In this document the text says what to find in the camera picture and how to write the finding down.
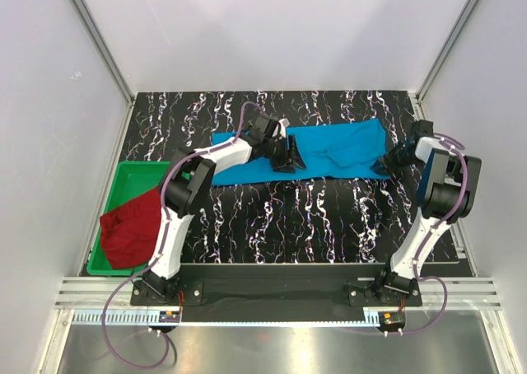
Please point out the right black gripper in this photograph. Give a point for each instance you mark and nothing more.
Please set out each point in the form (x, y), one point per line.
(387, 160)

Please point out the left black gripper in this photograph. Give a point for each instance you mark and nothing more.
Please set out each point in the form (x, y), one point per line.
(291, 157)

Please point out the blue t shirt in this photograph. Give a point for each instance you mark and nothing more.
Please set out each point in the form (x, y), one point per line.
(340, 151)

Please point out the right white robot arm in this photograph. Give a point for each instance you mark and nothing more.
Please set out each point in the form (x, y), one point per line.
(445, 194)

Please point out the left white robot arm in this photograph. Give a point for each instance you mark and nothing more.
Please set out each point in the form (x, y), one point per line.
(187, 181)

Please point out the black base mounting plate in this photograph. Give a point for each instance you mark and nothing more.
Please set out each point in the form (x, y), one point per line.
(266, 293)

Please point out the green plastic bin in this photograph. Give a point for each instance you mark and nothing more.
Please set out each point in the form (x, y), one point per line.
(131, 179)

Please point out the red t shirt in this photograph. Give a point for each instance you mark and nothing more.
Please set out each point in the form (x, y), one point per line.
(129, 232)

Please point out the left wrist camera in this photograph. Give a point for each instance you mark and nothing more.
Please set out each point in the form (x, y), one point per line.
(281, 129)

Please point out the right aluminium corner post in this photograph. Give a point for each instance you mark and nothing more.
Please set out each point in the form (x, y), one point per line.
(461, 23)

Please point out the aluminium corner post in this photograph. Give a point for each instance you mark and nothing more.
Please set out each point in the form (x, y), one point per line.
(89, 23)
(461, 23)

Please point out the aluminium frame rail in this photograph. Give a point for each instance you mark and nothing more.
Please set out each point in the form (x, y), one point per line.
(93, 292)

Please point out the left aluminium corner post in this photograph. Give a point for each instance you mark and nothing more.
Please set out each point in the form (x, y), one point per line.
(89, 23)

